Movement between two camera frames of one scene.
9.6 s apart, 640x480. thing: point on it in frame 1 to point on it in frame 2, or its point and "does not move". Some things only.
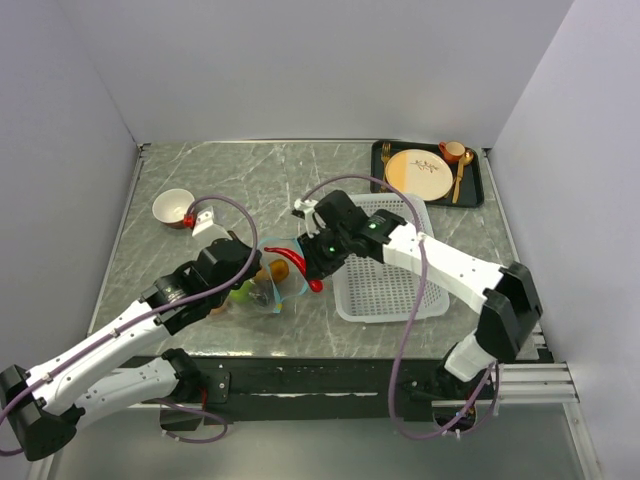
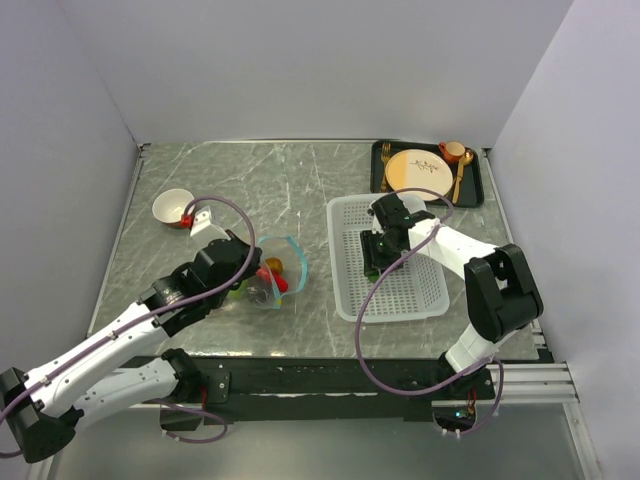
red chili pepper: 316,285 to 275,279
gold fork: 385,156 does not move
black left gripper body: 245,265 does not move
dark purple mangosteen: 262,294 does not move
